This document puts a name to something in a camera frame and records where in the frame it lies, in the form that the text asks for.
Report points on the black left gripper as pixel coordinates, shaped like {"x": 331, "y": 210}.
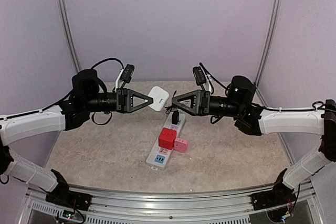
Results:
{"x": 124, "y": 100}

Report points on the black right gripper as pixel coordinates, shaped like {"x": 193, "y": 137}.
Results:
{"x": 200, "y": 101}

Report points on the white plug adapter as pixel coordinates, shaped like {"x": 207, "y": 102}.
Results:
{"x": 159, "y": 96}

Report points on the pink cube plug adapter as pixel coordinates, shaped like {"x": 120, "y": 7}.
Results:
{"x": 180, "y": 145}

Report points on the white multicolour power strip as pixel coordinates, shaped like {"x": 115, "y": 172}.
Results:
{"x": 158, "y": 157}

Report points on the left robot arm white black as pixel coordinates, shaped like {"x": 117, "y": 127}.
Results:
{"x": 88, "y": 95}

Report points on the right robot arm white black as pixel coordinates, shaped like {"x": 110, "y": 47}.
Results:
{"x": 257, "y": 120}

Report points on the red cube socket adapter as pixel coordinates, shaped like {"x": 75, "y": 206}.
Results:
{"x": 166, "y": 138}

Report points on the small circuit board with led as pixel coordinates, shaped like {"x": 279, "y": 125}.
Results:
{"x": 69, "y": 215}

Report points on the black power adapter with cable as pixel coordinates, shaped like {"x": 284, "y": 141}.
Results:
{"x": 175, "y": 114}

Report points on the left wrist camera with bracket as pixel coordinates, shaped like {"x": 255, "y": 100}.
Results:
{"x": 124, "y": 77}

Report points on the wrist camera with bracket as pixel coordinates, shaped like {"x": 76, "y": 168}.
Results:
{"x": 202, "y": 79}
{"x": 124, "y": 77}

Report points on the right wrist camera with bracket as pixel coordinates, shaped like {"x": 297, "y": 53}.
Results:
{"x": 202, "y": 79}

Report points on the front aluminium rail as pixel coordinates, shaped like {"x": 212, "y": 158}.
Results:
{"x": 228, "y": 206}

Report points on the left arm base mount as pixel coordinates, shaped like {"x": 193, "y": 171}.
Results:
{"x": 70, "y": 199}

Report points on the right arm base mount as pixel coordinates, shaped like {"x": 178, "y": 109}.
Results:
{"x": 272, "y": 198}

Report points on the left aluminium frame post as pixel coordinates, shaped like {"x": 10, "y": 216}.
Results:
{"x": 68, "y": 35}

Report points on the aluminium frame post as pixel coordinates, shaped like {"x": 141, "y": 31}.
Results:
{"x": 268, "y": 42}
{"x": 68, "y": 35}

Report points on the right aluminium frame post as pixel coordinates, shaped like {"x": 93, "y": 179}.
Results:
{"x": 268, "y": 42}

